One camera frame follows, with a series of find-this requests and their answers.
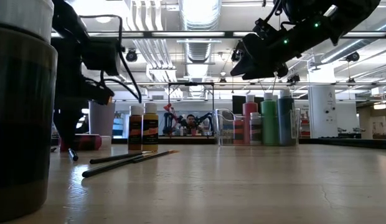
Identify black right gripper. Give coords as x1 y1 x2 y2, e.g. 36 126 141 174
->
230 15 332 80

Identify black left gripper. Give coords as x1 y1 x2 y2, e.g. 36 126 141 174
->
54 75 115 149

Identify large pink paint bottle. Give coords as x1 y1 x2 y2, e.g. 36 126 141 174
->
242 94 259 146

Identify large green paint bottle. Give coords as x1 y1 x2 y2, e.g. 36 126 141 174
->
260 92 278 146

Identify large teal paint bottle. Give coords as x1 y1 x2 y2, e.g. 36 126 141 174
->
276 89 295 146

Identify small grey-brown paint bottle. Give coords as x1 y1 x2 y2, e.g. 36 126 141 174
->
249 111 263 146

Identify small red paint bottle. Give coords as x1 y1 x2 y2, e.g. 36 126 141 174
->
235 119 245 145

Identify magenta paint bottle black label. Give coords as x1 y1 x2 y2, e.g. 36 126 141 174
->
60 133 112 152

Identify small brown paint bottle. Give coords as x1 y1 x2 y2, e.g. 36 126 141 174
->
128 105 144 152

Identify small ochre paint bottle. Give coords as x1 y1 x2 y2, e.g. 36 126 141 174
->
142 102 159 152

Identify lavender plastic cup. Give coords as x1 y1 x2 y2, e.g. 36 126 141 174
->
88 100 116 138

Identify black background screen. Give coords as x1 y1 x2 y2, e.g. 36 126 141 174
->
232 95 265 116

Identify black paintbrush pale bristles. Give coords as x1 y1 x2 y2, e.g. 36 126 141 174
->
89 151 154 165

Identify thin black paintbrush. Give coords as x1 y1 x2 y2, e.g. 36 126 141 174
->
82 154 147 179

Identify clear plastic bin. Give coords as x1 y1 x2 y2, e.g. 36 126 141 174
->
212 107 302 147

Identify white round pillar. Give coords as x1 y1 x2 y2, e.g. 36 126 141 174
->
308 84 337 139

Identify person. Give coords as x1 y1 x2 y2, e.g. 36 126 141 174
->
184 114 200 135

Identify black fan paintbrush orange bristles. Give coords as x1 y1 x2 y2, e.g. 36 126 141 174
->
132 149 180 164

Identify red desk lamp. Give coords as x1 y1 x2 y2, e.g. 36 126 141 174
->
163 102 181 135

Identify black overhead light bar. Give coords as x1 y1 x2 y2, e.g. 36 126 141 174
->
51 30 386 39

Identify background black rig frame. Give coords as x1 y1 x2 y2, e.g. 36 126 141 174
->
167 82 215 138

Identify silver ventilation duct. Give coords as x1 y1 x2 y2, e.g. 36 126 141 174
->
177 0 222 65

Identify long black ceiling rail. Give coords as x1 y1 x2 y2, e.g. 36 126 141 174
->
111 81 386 86

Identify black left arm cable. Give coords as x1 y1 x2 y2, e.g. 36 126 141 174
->
78 14 143 104

